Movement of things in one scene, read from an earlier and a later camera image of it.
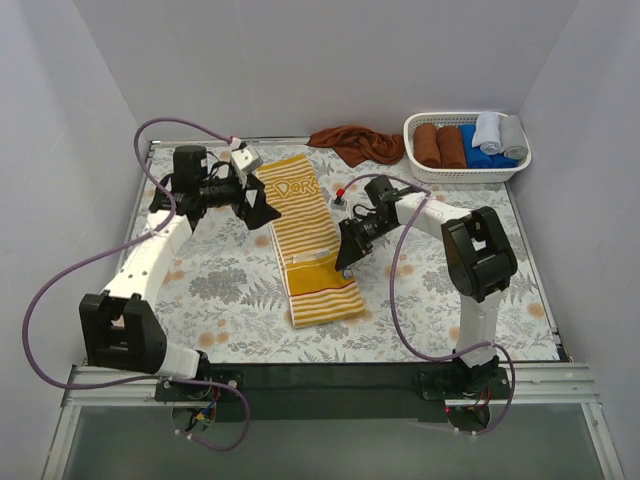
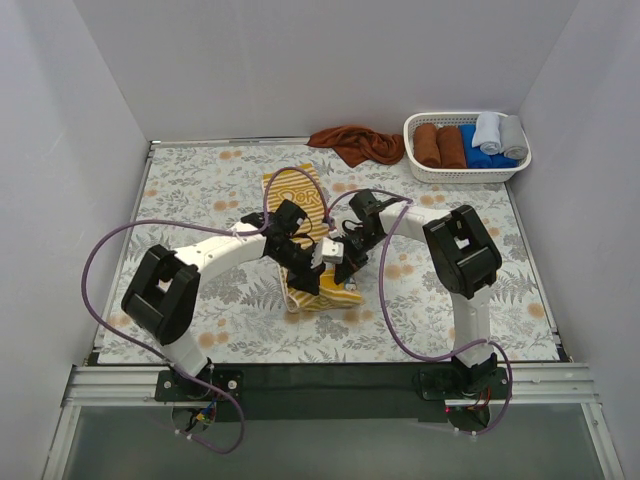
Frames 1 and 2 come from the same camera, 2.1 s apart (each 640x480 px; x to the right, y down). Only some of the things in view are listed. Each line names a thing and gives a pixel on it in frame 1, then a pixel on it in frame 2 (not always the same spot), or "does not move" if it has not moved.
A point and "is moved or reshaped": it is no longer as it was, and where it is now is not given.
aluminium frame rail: (527, 386) does not move
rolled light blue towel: (487, 133) does not move
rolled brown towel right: (451, 147) does not move
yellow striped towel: (307, 236) is moved or reshaped
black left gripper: (245, 195) -> (304, 270)
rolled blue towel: (478, 159) does not move
